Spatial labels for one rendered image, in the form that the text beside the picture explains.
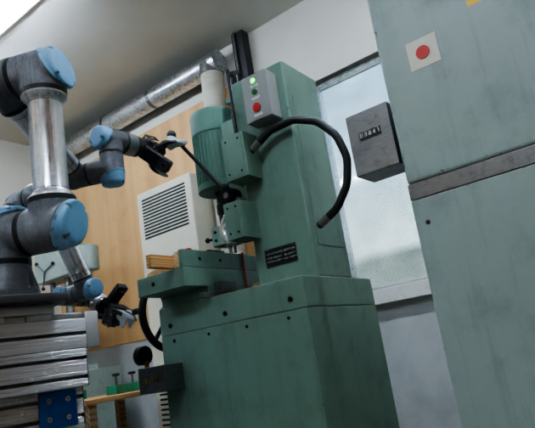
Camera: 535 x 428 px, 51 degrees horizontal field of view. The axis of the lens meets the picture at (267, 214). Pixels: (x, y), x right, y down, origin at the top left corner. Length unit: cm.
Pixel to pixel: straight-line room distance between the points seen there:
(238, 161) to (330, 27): 191
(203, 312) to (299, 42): 226
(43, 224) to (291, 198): 74
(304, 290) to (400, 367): 155
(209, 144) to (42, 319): 89
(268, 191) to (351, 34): 183
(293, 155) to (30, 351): 93
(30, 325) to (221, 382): 60
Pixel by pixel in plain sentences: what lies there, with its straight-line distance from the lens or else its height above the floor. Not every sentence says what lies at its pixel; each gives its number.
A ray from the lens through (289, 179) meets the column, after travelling 177.
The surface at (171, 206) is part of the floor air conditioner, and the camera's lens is 369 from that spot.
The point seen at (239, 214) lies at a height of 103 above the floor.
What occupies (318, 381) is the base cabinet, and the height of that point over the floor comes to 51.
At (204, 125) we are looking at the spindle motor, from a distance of 208.
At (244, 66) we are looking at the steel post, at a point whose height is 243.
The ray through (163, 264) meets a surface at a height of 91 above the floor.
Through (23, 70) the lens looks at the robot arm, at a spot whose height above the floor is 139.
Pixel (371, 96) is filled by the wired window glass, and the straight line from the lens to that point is 336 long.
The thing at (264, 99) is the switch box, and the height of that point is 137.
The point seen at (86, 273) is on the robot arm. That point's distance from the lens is 223.
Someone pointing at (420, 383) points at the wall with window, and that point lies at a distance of 303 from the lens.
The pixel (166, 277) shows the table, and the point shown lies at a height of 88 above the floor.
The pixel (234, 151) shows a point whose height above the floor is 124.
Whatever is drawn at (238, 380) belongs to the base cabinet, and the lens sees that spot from 173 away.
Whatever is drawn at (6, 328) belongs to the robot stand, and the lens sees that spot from 146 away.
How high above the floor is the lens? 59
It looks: 14 degrees up
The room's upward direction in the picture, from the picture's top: 9 degrees counter-clockwise
